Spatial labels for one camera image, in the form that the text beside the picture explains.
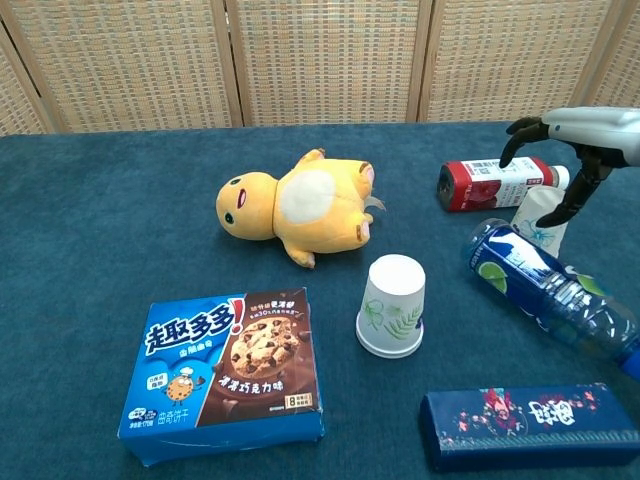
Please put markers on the yellow plush duck toy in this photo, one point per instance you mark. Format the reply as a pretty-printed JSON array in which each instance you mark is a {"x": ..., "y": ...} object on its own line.
[{"x": 320, "y": 210}]

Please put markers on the paper cup green leaf print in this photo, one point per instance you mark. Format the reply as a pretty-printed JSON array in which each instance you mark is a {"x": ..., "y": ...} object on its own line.
[{"x": 392, "y": 295}]

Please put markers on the red juice bottle white cap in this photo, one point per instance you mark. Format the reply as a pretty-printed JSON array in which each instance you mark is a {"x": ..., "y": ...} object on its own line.
[{"x": 475, "y": 187}]

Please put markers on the dark blue long floral box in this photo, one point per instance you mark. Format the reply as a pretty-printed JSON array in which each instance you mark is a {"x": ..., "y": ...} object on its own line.
[{"x": 530, "y": 425}]

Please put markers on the paper cup blue flower print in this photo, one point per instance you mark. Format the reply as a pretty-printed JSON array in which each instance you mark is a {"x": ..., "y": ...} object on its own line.
[{"x": 534, "y": 206}]

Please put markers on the blue chocolate cookie box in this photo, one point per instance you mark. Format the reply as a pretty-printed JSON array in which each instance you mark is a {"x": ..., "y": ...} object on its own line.
[{"x": 220, "y": 360}]

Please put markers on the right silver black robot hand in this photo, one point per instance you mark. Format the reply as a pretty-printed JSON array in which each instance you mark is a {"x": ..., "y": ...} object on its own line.
[{"x": 600, "y": 130}]

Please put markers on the teal tablecloth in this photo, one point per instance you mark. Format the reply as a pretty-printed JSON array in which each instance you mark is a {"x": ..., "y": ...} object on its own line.
[{"x": 65, "y": 300}]

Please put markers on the blue label water bottle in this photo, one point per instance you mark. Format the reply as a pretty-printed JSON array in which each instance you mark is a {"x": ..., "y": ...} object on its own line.
[{"x": 540, "y": 285}]

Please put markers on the woven wooden screen panel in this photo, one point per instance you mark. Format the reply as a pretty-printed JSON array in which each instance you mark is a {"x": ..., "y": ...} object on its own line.
[
  {"x": 510, "y": 60},
  {"x": 17, "y": 100},
  {"x": 325, "y": 60},
  {"x": 135, "y": 60},
  {"x": 620, "y": 70}
]

